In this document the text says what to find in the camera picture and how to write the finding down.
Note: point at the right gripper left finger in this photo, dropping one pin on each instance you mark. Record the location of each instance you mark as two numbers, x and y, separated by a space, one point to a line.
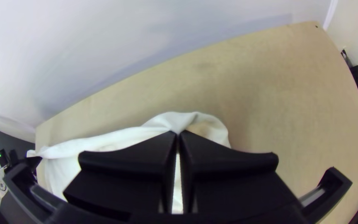
129 177

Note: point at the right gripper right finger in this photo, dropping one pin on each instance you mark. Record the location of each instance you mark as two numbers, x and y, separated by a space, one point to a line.
228 177

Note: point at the white t-shirt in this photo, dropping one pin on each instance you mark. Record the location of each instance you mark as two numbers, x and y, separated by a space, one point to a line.
73 161

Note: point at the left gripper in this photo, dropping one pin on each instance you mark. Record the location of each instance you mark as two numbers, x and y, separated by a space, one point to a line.
34 161

